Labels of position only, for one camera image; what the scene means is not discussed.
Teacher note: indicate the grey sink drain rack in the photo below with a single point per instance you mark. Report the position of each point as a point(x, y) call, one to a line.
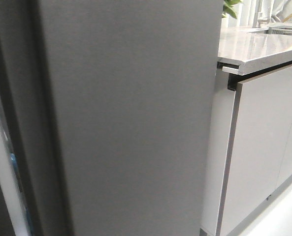
point(283, 29)

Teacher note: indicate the grey kitchen counter cabinet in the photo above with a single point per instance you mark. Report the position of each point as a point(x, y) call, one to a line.
point(249, 155)

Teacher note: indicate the green potted plant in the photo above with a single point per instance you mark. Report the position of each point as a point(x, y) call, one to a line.
point(228, 8)

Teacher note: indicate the chrome sink faucet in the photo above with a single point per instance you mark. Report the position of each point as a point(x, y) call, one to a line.
point(258, 19)

